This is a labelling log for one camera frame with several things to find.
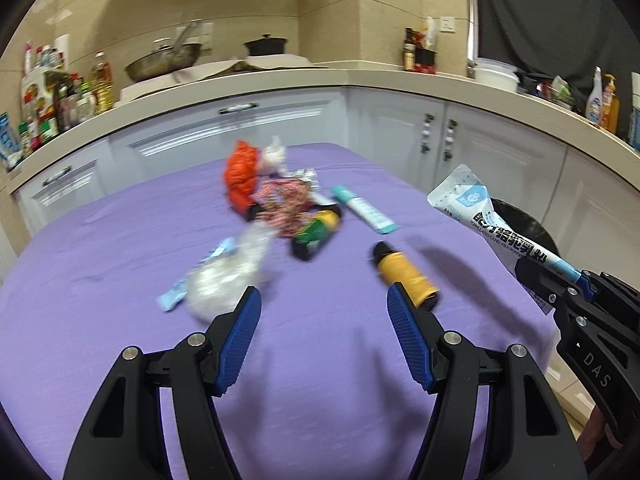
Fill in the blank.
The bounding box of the clear plastic wrap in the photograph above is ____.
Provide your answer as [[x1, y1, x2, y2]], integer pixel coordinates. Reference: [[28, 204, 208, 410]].
[[186, 221, 277, 323]]

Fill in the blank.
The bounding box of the white blue milk pouch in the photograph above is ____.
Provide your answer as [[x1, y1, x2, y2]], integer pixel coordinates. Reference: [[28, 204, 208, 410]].
[[427, 164, 587, 288]]

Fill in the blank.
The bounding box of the yellow black cylinder bottle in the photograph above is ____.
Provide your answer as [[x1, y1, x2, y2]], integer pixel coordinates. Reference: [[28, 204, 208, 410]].
[[372, 242, 439, 311]]

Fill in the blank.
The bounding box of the light blue wrapper strip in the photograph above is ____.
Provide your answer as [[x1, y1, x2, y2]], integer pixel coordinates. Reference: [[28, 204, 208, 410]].
[[155, 237, 239, 314]]

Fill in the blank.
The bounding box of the teal white tube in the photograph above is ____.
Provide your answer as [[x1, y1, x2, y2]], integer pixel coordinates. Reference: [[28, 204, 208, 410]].
[[331, 185, 398, 235]]

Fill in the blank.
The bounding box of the green yellow black can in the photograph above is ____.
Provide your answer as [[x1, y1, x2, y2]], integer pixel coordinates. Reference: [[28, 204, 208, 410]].
[[291, 205, 342, 261]]

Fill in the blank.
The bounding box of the red white checkered wrapper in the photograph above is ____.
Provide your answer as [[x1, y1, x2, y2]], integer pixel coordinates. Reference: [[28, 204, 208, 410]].
[[252, 179, 314, 238]]

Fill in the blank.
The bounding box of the white tissue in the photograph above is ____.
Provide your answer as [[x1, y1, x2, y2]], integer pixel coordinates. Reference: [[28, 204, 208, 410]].
[[259, 136, 286, 176]]

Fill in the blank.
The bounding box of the black lined trash bin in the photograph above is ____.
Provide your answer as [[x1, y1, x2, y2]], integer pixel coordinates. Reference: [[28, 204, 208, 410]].
[[487, 198, 560, 274]]

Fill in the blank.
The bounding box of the person's right hand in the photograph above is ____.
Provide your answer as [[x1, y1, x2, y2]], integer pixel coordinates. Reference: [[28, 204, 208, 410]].
[[577, 406, 622, 462]]

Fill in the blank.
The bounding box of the purple tablecloth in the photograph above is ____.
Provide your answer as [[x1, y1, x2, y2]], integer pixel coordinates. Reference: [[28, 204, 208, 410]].
[[1, 144, 554, 479]]

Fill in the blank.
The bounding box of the white spray bottle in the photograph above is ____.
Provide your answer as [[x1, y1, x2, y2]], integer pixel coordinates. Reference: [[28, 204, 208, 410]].
[[585, 66, 603, 127]]

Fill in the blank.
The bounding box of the orange soap pump bottle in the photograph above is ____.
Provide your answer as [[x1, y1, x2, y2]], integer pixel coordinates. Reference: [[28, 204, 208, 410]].
[[600, 74, 620, 134]]

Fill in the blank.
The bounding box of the white plastic container stack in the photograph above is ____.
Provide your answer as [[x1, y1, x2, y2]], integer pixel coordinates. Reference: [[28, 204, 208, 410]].
[[474, 58, 520, 92]]

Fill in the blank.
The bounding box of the silver foil wrapper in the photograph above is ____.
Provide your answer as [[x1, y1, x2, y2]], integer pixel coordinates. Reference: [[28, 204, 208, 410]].
[[288, 168, 320, 192]]

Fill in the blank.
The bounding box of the black curtain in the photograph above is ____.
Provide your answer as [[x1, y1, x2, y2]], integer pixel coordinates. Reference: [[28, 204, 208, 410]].
[[477, 0, 639, 140]]

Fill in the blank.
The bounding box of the black red utensil box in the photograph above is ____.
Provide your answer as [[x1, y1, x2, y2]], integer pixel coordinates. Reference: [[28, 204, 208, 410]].
[[413, 48, 436, 75]]

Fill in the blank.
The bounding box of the condiment rack with bottles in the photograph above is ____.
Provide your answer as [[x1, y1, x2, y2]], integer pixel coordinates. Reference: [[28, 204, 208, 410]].
[[18, 42, 98, 157]]

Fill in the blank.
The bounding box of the dark sauce bottle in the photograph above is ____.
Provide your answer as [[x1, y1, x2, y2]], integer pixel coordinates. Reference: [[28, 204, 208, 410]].
[[402, 27, 416, 72]]

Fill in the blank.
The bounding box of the cooking oil bottle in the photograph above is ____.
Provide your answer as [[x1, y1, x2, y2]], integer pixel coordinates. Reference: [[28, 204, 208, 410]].
[[91, 51, 114, 115]]

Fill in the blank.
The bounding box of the metal wok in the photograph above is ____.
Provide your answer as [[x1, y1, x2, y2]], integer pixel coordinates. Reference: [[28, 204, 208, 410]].
[[125, 20, 202, 82]]

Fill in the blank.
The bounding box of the black cast iron pot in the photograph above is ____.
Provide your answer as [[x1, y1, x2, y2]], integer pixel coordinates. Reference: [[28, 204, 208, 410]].
[[244, 34, 288, 56]]

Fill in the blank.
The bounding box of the right cabinet door handle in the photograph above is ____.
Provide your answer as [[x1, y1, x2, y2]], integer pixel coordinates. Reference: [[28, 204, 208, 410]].
[[442, 119, 458, 162]]

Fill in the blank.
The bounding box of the cabinet door handle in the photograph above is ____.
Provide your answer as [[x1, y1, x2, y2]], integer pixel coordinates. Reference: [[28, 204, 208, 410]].
[[421, 114, 434, 154], [442, 119, 458, 162]]

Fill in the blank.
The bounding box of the lower drawer handle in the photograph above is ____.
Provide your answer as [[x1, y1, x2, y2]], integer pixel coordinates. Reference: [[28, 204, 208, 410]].
[[42, 166, 73, 188]]

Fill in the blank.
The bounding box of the drawer handle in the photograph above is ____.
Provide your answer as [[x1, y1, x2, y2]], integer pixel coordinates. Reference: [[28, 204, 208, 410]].
[[218, 102, 259, 115], [42, 166, 73, 188]]

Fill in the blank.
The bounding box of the left cabinet door handle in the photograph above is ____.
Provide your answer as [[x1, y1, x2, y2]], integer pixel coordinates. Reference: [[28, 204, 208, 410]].
[[421, 114, 434, 154]]

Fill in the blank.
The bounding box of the wall power socket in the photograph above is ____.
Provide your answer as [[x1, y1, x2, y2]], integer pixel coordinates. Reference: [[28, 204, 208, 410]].
[[439, 16, 456, 34]]

